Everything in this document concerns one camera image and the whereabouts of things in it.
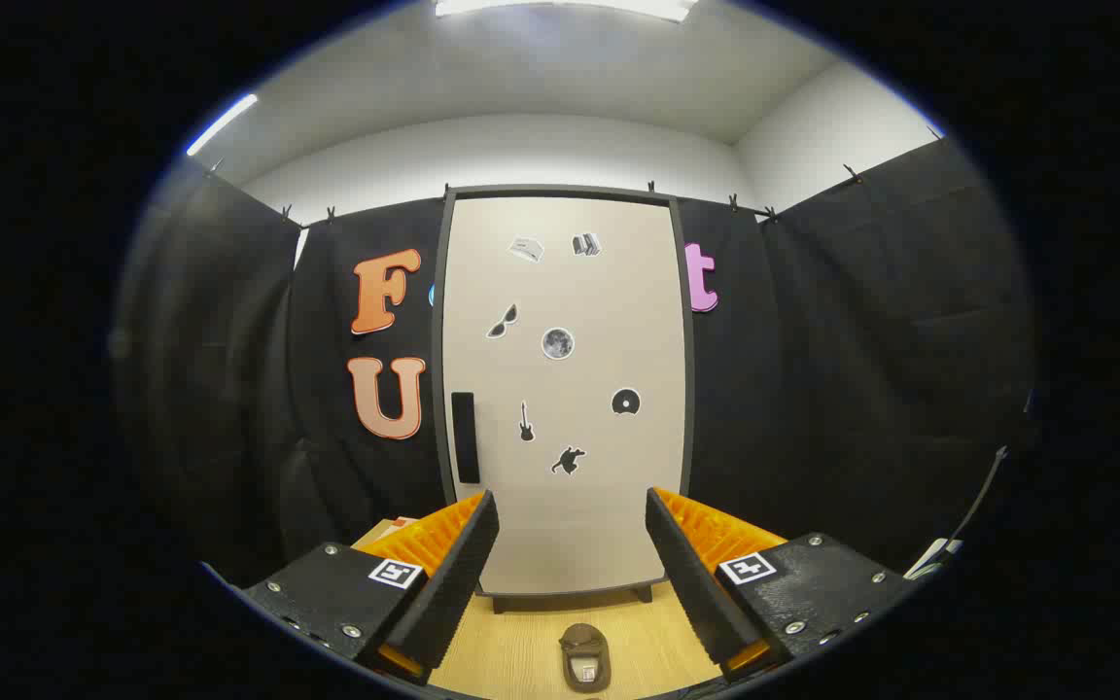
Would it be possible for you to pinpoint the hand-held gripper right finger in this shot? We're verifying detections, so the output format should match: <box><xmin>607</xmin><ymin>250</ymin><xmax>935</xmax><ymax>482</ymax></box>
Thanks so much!
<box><xmin>645</xmin><ymin>487</ymin><xmax>917</xmax><ymax>683</ymax></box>

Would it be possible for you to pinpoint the thin dark cable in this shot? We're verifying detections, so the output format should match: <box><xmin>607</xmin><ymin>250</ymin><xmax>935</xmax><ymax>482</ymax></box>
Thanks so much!
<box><xmin>949</xmin><ymin>445</ymin><xmax>1008</xmax><ymax>545</ymax></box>

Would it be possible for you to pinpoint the black door handle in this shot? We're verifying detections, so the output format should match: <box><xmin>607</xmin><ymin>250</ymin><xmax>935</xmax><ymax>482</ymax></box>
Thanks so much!
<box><xmin>451</xmin><ymin>392</ymin><xmax>480</xmax><ymax>485</ymax></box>

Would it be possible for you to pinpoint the beige box with red label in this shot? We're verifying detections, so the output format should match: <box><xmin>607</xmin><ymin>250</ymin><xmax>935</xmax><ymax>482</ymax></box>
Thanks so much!
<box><xmin>354</xmin><ymin>516</ymin><xmax>422</xmax><ymax>551</ymax></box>

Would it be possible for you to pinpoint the black backdrop cloth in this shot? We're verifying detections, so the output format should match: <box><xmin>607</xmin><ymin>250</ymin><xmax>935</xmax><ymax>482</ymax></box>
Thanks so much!
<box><xmin>118</xmin><ymin>136</ymin><xmax>1037</xmax><ymax>589</ymax></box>

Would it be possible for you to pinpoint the beige shoe cabinet door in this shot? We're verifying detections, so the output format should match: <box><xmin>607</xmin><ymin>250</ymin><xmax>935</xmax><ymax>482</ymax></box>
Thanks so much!
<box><xmin>443</xmin><ymin>197</ymin><xmax>687</xmax><ymax>596</ymax></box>

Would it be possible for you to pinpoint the long ceiling light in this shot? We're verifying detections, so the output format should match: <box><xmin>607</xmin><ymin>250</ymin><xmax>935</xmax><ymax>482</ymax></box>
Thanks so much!
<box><xmin>436</xmin><ymin>0</ymin><xmax>697</xmax><ymax>22</ymax></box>
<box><xmin>186</xmin><ymin>93</ymin><xmax>259</xmax><ymax>157</ymax></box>

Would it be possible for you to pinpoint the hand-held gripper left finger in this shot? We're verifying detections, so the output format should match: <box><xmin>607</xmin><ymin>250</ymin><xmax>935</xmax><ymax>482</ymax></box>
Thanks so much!
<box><xmin>242</xmin><ymin>489</ymin><xmax>502</xmax><ymax>687</ymax></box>

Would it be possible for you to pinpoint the brown fuzzy slipper shoe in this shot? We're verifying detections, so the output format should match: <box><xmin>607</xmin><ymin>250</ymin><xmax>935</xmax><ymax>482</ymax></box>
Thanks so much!
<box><xmin>560</xmin><ymin>624</ymin><xmax>613</xmax><ymax>693</ymax></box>

